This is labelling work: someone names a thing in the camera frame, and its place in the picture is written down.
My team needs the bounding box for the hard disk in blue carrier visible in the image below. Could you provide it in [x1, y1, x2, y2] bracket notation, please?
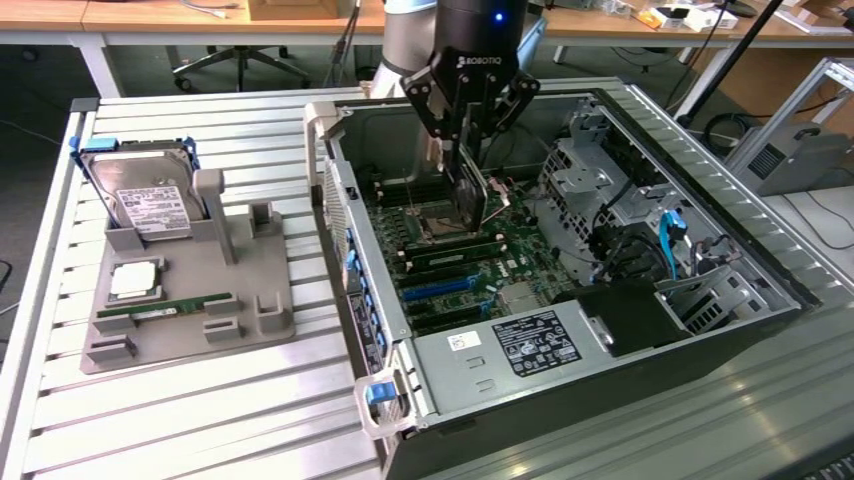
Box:
[68, 134, 208, 244]

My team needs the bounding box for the grey box with black handle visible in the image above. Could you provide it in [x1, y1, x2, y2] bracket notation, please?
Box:
[726, 124, 854, 197]

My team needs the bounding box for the black office chair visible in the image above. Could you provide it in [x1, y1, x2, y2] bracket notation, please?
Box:
[171, 44, 312, 93]

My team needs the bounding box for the white cable on desk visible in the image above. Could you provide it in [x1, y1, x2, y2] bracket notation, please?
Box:
[183, 0, 240, 19]

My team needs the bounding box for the CPU socket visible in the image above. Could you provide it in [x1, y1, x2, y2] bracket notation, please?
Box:
[412, 204, 468, 244]

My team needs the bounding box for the aluminium profile frame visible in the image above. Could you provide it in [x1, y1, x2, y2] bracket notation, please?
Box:
[723, 55, 854, 176]

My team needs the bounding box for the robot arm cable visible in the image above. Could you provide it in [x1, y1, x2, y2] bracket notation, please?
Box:
[324, 0, 367, 89]

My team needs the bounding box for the blue disk wire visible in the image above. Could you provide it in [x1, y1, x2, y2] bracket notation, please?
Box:
[658, 209, 686, 281]

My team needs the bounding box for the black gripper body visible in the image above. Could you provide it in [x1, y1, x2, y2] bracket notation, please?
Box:
[426, 0, 530, 109]

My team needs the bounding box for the black installed RAM stick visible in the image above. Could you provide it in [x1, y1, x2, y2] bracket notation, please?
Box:
[406, 239, 506, 266]

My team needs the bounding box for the silver chipset heatsink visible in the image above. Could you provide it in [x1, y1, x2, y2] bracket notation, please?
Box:
[499, 284, 542, 311]

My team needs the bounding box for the open black PC case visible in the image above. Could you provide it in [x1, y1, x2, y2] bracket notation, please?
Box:
[303, 87, 823, 480]

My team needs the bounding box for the black keyboard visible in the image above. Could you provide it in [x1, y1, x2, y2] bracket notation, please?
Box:
[766, 444, 854, 480]

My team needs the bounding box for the metal disk bay cage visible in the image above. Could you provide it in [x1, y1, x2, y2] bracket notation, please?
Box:
[536, 137, 668, 236]

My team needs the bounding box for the long wooden desk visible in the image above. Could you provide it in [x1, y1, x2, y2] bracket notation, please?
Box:
[0, 0, 854, 51]

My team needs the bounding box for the metal socket cover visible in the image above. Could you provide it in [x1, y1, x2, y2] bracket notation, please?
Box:
[483, 177, 515, 224]

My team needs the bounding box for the orange and white box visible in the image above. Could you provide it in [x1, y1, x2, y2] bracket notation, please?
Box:
[636, 5, 688, 30]

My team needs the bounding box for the green motherboard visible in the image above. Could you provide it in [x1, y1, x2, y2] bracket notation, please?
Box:
[363, 172, 582, 336]

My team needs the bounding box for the silver CPU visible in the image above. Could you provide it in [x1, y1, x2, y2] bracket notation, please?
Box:
[109, 263, 161, 296]

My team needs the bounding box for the grey power supply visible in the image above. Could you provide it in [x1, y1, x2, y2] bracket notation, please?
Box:
[410, 299, 615, 416]

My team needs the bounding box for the blue expansion slot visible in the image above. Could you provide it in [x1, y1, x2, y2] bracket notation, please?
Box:
[399, 277, 479, 301]

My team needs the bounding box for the brown cardboard box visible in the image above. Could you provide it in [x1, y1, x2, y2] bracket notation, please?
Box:
[247, 0, 341, 21]

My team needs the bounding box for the black wire in case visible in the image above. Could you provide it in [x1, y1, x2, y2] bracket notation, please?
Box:
[486, 124, 555, 174]

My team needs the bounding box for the small white box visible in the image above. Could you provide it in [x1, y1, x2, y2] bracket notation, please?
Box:
[686, 9, 739, 34]

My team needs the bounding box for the green RAM stick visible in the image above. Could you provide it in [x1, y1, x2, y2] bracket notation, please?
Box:
[97, 294, 235, 321]

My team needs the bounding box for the graphics card with metal bracket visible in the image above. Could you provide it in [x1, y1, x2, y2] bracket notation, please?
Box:
[422, 102, 492, 236]

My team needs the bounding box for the black tripod pole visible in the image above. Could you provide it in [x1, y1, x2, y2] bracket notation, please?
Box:
[676, 0, 786, 126]

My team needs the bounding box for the grey parts rack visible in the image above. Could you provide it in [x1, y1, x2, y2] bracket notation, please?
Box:
[79, 167, 301, 376]

